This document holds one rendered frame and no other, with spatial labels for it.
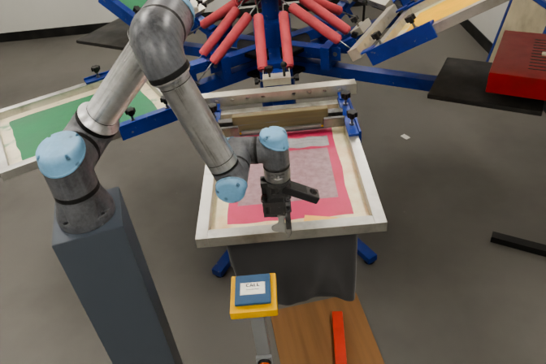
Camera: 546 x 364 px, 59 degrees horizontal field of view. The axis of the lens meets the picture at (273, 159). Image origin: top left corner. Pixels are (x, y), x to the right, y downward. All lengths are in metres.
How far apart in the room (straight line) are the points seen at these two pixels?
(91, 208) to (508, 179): 2.68
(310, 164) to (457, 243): 1.34
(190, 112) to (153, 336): 0.84
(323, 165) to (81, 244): 0.88
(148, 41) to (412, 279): 2.01
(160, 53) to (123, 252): 0.59
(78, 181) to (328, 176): 0.86
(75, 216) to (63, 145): 0.19
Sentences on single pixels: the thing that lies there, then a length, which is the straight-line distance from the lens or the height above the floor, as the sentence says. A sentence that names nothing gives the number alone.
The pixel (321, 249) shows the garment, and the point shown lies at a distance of 1.68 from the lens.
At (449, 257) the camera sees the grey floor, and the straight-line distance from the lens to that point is 2.82.
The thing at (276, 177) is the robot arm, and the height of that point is 1.23.
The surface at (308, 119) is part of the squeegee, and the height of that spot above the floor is 1.02.
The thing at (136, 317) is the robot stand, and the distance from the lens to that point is 1.58.
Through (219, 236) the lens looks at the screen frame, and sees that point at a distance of 1.49.
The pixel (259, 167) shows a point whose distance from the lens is 1.79.
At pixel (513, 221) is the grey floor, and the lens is 3.12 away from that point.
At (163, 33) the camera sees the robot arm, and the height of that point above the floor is 1.69.
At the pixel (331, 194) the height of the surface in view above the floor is 0.97.
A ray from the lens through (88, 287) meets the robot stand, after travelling 1.47.
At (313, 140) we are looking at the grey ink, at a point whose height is 0.97.
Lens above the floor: 2.04
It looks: 36 degrees down
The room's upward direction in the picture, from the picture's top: 6 degrees counter-clockwise
